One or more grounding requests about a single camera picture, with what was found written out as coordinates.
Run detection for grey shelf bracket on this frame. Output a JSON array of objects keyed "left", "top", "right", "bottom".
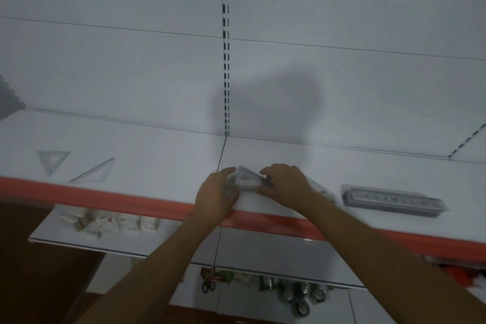
[{"left": 0, "top": 75, "right": 26, "bottom": 122}]

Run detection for white lower shelf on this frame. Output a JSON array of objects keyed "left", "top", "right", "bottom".
[{"left": 28, "top": 204, "right": 367, "bottom": 291}]

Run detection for person's right forearm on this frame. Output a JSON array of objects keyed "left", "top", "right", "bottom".
[{"left": 298, "top": 193, "right": 486, "bottom": 324}]

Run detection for clear packet of set squares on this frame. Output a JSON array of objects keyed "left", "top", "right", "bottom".
[{"left": 226, "top": 165, "right": 337, "bottom": 204}]

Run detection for white shelf with red edge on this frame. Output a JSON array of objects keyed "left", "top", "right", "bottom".
[{"left": 0, "top": 108, "right": 486, "bottom": 264}]

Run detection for ruler in clear case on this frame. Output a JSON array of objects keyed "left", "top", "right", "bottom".
[{"left": 340, "top": 184, "right": 449, "bottom": 218}]

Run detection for green and white packets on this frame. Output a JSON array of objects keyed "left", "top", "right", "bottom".
[{"left": 218, "top": 269, "right": 283, "bottom": 292}]

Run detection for person's right hand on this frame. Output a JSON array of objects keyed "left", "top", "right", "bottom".
[{"left": 259, "top": 163, "right": 319, "bottom": 215}]

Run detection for clear triangle set square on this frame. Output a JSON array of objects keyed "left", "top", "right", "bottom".
[
  {"left": 70, "top": 158, "right": 115, "bottom": 183},
  {"left": 37, "top": 150, "right": 71, "bottom": 177}
]

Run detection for red packet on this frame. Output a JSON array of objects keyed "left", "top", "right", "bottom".
[{"left": 437, "top": 257, "right": 486, "bottom": 290}]

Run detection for group of tape rolls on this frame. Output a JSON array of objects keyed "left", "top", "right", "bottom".
[{"left": 280, "top": 281, "right": 332, "bottom": 317}]

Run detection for pile of small white boxes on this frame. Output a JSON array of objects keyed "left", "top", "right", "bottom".
[{"left": 60, "top": 208, "right": 161, "bottom": 239}]

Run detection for slotted white shelf upright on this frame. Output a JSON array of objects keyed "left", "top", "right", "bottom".
[
  {"left": 221, "top": 0, "right": 231, "bottom": 137},
  {"left": 448, "top": 124, "right": 486, "bottom": 160}
]

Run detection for person's left forearm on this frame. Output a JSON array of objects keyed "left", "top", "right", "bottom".
[{"left": 75, "top": 211, "right": 228, "bottom": 324}]

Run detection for person's left hand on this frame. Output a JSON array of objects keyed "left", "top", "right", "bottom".
[{"left": 193, "top": 167, "right": 242, "bottom": 224}]

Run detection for black handled scissors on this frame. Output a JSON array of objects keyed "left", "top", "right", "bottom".
[{"left": 201, "top": 268, "right": 217, "bottom": 294}]

